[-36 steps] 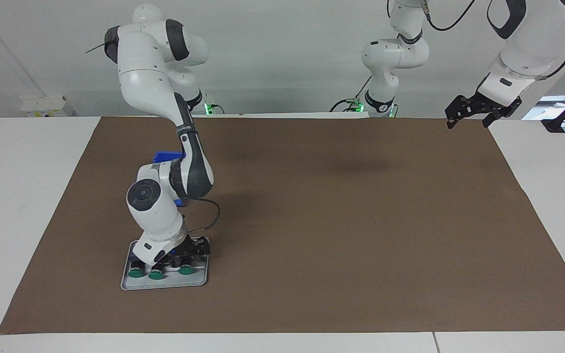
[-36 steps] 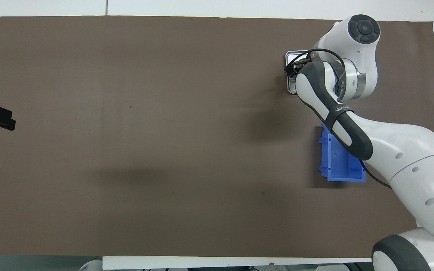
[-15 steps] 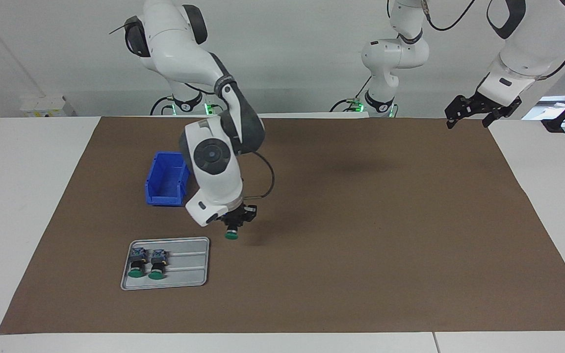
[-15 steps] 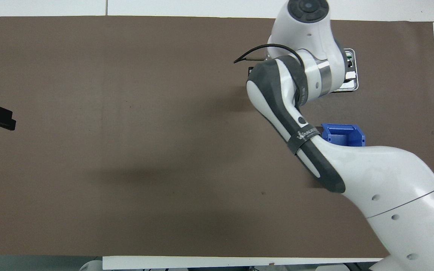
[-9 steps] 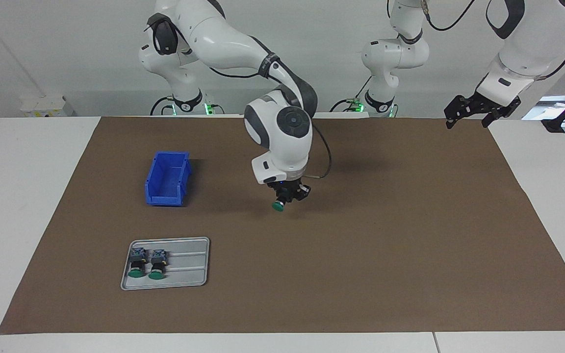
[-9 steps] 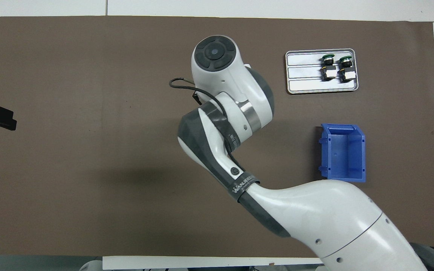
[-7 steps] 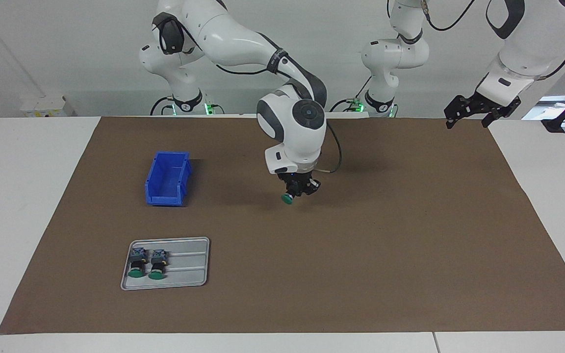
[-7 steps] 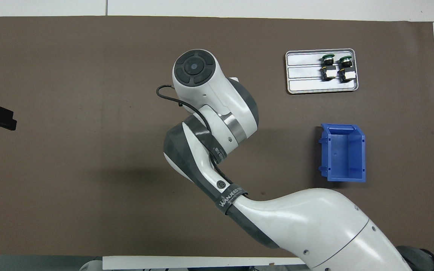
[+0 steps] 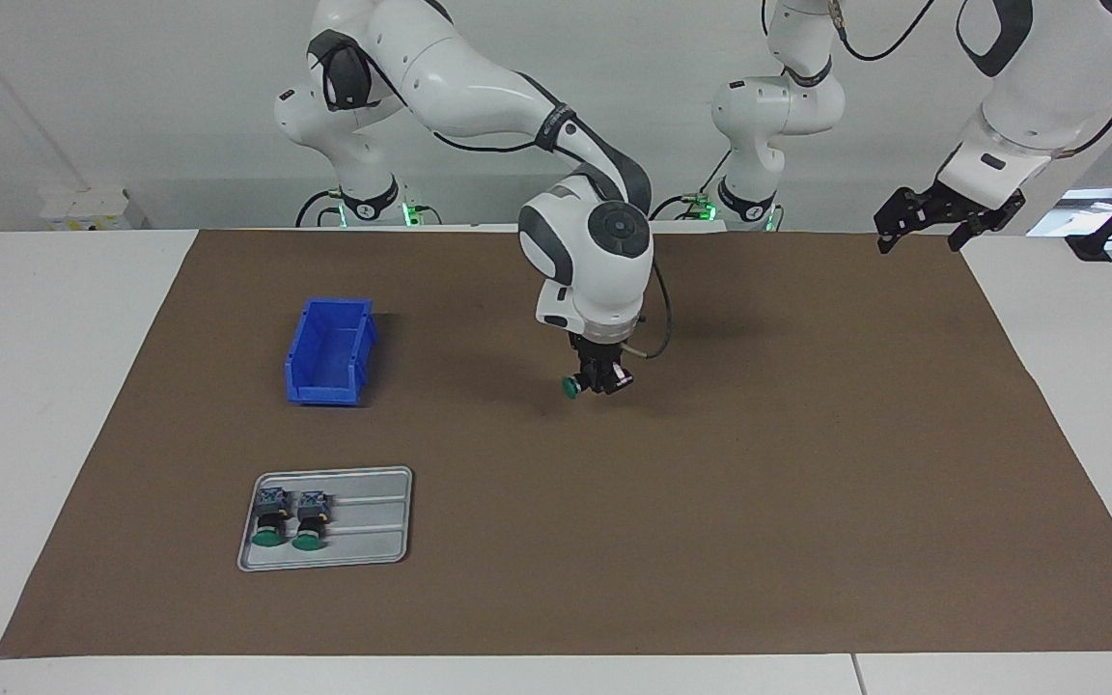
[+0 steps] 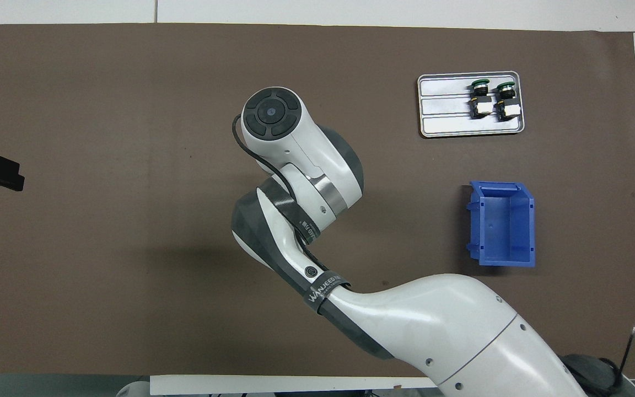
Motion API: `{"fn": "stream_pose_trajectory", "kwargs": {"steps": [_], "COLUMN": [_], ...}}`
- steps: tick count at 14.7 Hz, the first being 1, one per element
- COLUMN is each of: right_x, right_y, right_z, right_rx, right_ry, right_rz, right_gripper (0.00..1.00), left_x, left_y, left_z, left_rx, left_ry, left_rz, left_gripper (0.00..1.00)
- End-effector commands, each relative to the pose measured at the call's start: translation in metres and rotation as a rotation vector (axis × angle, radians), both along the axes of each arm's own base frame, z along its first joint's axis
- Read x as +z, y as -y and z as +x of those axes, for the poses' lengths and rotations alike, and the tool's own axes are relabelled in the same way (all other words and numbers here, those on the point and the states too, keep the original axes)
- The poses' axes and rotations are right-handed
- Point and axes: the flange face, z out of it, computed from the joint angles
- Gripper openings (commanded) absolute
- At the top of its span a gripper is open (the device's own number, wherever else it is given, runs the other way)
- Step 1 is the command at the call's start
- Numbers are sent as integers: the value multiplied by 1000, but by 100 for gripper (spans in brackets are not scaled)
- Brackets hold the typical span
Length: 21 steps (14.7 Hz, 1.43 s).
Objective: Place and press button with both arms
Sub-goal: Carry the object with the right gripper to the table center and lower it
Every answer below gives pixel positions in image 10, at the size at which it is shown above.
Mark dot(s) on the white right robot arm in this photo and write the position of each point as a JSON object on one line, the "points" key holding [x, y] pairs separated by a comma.
{"points": [[433, 320]]}

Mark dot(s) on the brown table mat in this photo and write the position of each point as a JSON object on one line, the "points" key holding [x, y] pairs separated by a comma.
{"points": [[102, 248]]}

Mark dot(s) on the grey metal tray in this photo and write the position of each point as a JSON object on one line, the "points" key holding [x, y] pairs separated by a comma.
{"points": [[444, 110]]}

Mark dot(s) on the blue plastic storage bin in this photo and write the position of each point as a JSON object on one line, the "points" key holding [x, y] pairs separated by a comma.
{"points": [[505, 231]]}

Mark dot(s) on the green push button switch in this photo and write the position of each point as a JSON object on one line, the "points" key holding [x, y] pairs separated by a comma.
{"points": [[480, 102], [506, 105]]}

